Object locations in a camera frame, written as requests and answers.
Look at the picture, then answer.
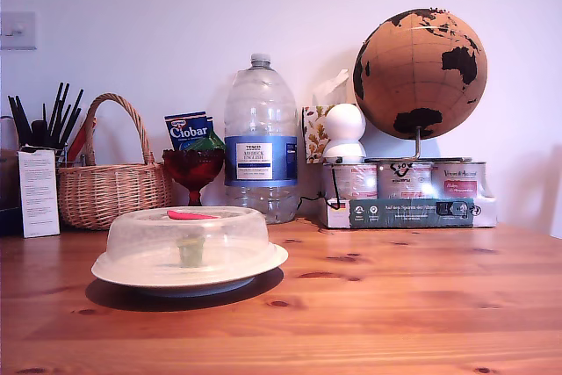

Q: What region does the clear plastic dome pink handle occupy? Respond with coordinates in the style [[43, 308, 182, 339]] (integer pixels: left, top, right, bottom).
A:
[[90, 206, 290, 287]]

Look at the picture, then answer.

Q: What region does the white ceramic plate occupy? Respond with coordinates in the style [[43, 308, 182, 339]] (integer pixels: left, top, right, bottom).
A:
[[130, 275, 258, 299]]

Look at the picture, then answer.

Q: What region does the large clear water bottle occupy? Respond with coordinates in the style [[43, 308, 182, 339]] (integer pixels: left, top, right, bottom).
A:
[[223, 53, 300, 225]]

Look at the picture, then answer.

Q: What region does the leaf print tissue box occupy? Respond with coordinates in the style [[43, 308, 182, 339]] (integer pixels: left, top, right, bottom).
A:
[[301, 104, 339, 164]]

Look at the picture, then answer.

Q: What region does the white tin pink label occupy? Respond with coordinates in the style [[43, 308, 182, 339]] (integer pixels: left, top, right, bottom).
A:
[[323, 162, 378, 200]]

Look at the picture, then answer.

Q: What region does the green foil packet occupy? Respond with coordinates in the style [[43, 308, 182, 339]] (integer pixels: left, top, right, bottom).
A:
[[182, 131, 227, 152]]

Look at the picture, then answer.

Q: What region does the red glass goblet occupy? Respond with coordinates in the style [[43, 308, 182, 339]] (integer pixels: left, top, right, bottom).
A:
[[162, 148, 226, 207]]

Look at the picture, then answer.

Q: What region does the white tissue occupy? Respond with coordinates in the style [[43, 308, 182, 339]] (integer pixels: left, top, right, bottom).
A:
[[312, 69, 352, 106]]

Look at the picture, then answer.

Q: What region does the white tin black scribble label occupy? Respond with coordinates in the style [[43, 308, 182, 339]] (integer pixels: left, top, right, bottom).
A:
[[377, 161, 434, 199]]

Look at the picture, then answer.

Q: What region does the cardboard tin tray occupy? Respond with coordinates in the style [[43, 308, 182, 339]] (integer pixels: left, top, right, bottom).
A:
[[319, 193, 499, 230]]

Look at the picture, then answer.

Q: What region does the cork globe on stand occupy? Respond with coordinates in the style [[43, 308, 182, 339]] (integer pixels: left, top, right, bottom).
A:
[[352, 7, 489, 163]]

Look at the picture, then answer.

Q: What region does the red utensil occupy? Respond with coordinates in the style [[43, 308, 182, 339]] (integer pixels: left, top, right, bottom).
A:
[[68, 118, 97, 161]]

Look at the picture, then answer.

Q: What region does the black stick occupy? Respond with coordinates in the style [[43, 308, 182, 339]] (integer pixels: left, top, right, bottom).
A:
[[46, 82, 65, 139], [7, 94, 32, 147], [59, 88, 85, 146]]

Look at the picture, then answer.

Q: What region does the white printed carton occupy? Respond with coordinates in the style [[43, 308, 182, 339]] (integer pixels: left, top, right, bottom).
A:
[[16, 149, 61, 239]]

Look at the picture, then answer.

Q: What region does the dark brown box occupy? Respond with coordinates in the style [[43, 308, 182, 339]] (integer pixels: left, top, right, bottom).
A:
[[0, 148, 23, 235]]

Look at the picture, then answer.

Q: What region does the thin black power cable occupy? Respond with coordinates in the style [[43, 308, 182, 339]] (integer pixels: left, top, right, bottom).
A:
[[296, 164, 348, 212]]

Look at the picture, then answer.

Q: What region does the white round security camera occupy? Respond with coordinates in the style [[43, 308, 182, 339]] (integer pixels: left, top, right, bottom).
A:
[[322, 103, 368, 164]]

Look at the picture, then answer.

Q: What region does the wicker basket with handle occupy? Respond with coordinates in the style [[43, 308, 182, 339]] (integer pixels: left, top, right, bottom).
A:
[[55, 92, 175, 231]]

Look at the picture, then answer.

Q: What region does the metal wire utensil holder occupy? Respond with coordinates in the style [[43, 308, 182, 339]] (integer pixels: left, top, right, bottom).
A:
[[54, 146, 88, 169]]

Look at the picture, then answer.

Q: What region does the white wall light switch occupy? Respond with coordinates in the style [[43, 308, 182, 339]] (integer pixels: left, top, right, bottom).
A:
[[0, 11, 37, 51]]

